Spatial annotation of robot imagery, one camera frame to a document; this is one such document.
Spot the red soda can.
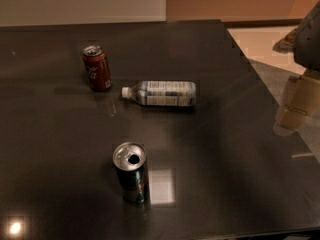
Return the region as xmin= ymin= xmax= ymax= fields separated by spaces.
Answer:
xmin=82 ymin=45 xmax=112 ymax=91

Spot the clear blue plastic bottle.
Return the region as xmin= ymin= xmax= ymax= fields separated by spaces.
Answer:
xmin=121 ymin=80 xmax=197 ymax=107

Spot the dark green drink can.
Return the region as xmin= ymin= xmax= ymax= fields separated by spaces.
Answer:
xmin=113 ymin=142 xmax=149 ymax=205

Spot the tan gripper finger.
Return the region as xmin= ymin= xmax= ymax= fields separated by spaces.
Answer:
xmin=273 ymin=69 xmax=320 ymax=136

